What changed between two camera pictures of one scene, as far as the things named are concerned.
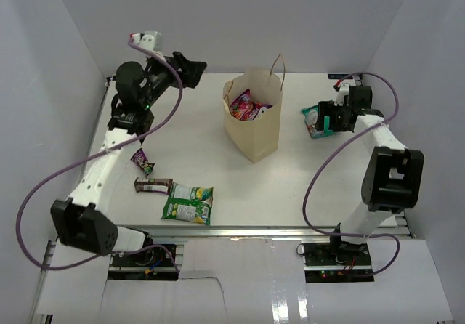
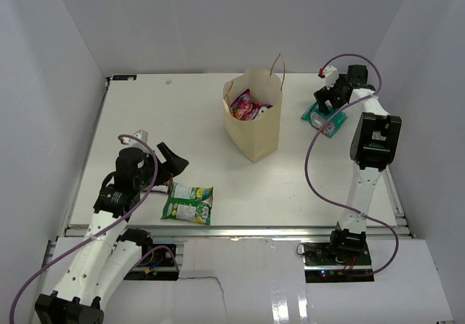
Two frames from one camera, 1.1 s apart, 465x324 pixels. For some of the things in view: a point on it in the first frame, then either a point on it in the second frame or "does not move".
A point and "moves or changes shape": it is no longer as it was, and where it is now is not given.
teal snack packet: (310, 115) moves or changes shape
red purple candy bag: (243, 108) does not move
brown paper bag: (251, 107) does not move
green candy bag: (189, 204) does not move
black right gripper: (326, 108) to (326, 94)
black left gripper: (192, 71) to (174, 165)
